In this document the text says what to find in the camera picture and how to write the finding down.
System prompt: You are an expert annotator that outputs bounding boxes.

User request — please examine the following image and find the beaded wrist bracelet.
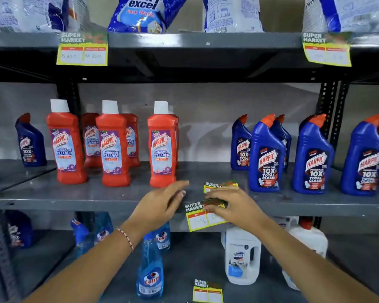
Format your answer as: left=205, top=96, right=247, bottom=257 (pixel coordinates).
left=116, top=227, right=135, bottom=252

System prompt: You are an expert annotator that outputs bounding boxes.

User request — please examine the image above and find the white cleaner jug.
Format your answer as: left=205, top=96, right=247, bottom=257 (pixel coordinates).
left=272, top=216, right=299, bottom=231
left=224, top=225, right=262, bottom=286

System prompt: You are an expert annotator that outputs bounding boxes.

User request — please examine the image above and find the white bottle with red cap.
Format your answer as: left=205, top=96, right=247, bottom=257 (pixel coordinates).
left=282, top=217, right=329, bottom=291

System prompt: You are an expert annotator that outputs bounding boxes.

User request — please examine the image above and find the person's left forearm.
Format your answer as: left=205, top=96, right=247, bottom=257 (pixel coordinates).
left=22, top=225, right=136, bottom=303

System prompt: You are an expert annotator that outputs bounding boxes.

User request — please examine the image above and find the grey metal shelf rack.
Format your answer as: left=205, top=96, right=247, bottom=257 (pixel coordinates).
left=0, top=30, right=379, bottom=303
left=0, top=132, right=78, bottom=303

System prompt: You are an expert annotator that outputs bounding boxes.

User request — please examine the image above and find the white blue detergent bag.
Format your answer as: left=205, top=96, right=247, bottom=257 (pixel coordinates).
left=202, top=0, right=264, bottom=33
left=332, top=0, right=379, bottom=34
left=302, top=0, right=342, bottom=34
left=0, top=0, right=70, bottom=33

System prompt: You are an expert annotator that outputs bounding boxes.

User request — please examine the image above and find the person's right forearm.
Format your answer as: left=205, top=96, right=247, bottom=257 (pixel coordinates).
left=254, top=215, right=379, bottom=303

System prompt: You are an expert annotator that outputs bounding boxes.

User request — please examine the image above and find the row of blue cleaner bottles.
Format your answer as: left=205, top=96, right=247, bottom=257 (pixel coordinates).
left=230, top=113, right=379, bottom=197

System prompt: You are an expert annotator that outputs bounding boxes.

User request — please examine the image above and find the white orange detergent bag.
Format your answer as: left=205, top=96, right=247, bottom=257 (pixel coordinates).
left=68, top=0, right=91, bottom=32

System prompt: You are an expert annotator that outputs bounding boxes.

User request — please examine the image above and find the group of red cleaner bottles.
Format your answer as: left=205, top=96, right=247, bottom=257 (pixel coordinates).
left=46, top=99, right=180, bottom=189

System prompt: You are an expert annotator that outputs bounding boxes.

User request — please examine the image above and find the yellow green price tag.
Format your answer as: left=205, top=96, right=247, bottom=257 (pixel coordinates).
left=203, top=181, right=239, bottom=195
left=302, top=32, right=353, bottom=67
left=56, top=31, right=108, bottom=66
left=192, top=279, right=224, bottom=303
left=184, top=199, right=229, bottom=233

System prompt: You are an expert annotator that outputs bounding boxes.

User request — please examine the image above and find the person's right hand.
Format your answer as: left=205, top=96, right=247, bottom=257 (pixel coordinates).
left=204, top=187, right=271, bottom=234

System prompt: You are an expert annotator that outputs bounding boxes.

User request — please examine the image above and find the blue toilet cleaner bottle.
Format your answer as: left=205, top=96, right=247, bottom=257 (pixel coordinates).
left=15, top=113, right=47, bottom=168
left=4, top=210, right=34, bottom=249

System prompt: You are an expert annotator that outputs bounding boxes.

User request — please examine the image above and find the blue glass cleaner spray bottle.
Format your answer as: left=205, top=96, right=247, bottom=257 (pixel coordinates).
left=70, top=219, right=94, bottom=258
left=136, top=232, right=164, bottom=299
left=94, top=212, right=114, bottom=245
left=154, top=222, right=171, bottom=251

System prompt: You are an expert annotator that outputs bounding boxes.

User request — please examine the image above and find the person's left hand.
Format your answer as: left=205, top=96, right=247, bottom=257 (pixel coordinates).
left=126, top=181, right=190, bottom=243

